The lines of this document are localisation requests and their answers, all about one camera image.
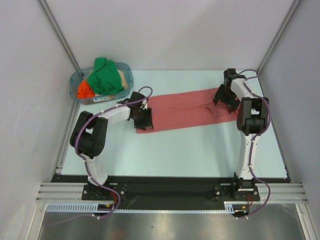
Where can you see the aluminium frame rail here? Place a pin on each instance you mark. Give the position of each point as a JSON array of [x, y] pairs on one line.
[[281, 193]]

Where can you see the beige t shirt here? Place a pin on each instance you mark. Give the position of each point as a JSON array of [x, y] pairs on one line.
[[123, 80]]

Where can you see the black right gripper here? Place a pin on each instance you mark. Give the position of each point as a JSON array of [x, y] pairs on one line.
[[233, 104]]

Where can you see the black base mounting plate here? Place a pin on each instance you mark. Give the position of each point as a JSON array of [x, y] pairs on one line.
[[167, 193]]

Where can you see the green t shirt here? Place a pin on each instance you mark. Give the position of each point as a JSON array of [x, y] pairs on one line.
[[105, 78]]

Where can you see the orange t shirt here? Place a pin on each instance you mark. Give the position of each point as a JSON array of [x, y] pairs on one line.
[[84, 90]]

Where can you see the pink polo shirt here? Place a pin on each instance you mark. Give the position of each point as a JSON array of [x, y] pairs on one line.
[[185, 110]]

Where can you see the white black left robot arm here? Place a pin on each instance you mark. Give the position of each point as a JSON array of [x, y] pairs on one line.
[[90, 134]]

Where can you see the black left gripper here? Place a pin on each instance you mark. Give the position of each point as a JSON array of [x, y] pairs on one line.
[[148, 122]]

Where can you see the clear blue plastic bin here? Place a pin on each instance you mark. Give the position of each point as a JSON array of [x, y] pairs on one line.
[[79, 76]]

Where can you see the white slotted cable duct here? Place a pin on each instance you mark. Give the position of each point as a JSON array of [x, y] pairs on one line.
[[96, 208]]

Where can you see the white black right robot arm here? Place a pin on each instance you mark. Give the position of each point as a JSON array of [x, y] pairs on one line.
[[253, 120]]

